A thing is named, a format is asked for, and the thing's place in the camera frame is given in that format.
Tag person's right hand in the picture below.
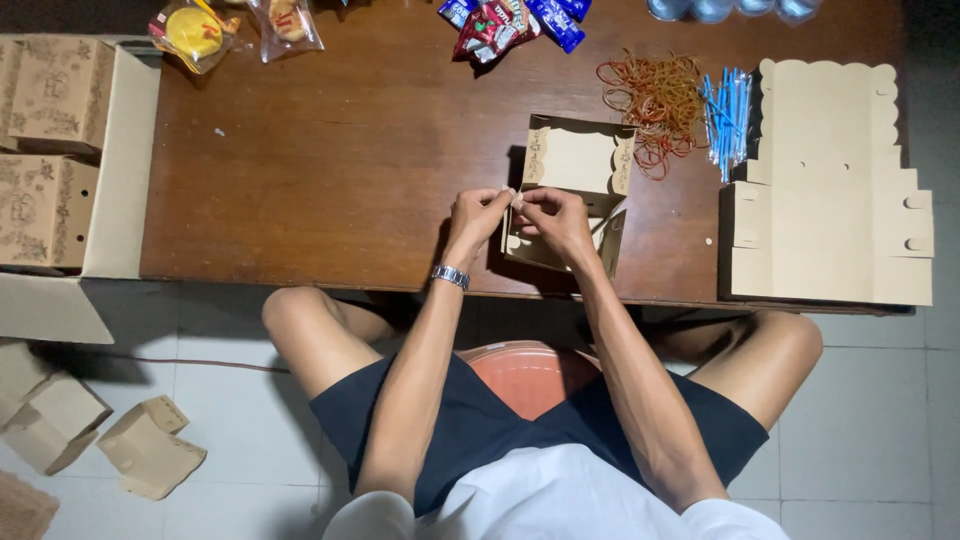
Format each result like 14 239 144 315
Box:
515 186 603 269

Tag person's left hand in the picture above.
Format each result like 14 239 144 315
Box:
447 186 519 267

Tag half-folded brown cardboard box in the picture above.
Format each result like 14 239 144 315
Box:
500 113 639 280

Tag silver wristwatch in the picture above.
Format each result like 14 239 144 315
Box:
430 264 472 292

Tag orange plastic stool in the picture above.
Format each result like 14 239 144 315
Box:
456 340 603 423

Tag pile of rubber bands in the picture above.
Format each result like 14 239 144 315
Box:
596 48 711 182

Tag person's left leg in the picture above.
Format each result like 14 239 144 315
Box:
260 285 400 401

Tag person's leg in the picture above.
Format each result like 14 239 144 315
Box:
260 285 400 401
651 309 825 434

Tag red snack packet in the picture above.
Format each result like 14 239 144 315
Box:
452 0 543 66

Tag bundle of blue straws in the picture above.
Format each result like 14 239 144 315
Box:
700 66 754 185

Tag person's dark shorts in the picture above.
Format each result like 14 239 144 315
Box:
309 351 771 519

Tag person's right leg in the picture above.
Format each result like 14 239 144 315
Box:
651 309 825 434

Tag stack of flat cardboard boxes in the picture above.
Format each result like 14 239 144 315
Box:
718 58 936 308

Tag clear bag with brown pastry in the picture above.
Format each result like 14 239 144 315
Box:
246 0 326 64

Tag person's white shirt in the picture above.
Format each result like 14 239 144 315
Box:
321 442 791 540

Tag clear bag with yellow pastry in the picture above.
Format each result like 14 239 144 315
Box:
147 0 243 75

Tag large open cardboard carton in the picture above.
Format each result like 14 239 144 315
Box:
0 33 163 346

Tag plain folded cardboard box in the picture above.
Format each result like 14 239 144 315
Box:
0 372 114 477
0 337 54 429
96 394 209 502

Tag printed closed cardboard box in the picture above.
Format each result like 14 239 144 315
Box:
0 153 101 271
7 36 117 156

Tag thin floor cable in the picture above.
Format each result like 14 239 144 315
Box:
112 355 292 375

